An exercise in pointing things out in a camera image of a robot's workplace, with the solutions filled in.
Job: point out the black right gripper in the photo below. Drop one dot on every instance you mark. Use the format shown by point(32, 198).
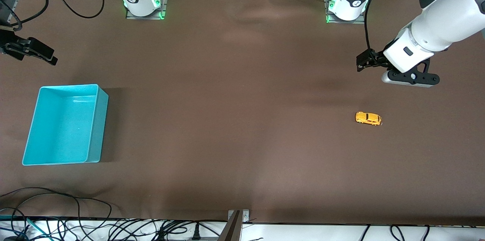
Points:
point(11, 46)

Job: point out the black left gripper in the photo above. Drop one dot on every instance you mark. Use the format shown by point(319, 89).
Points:
point(374, 59)

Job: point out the yellow beetle toy car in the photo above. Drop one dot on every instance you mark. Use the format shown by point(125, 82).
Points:
point(368, 118)

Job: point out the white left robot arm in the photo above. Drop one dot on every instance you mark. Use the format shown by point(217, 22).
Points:
point(447, 13)

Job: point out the turquoise plastic bin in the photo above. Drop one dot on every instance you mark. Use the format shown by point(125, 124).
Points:
point(60, 127)

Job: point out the black power plug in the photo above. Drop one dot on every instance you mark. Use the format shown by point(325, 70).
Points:
point(196, 233)

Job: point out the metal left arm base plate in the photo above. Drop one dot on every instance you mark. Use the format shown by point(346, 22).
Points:
point(359, 21)

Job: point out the metal bracket with dark post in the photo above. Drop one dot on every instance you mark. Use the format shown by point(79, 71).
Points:
point(233, 229)

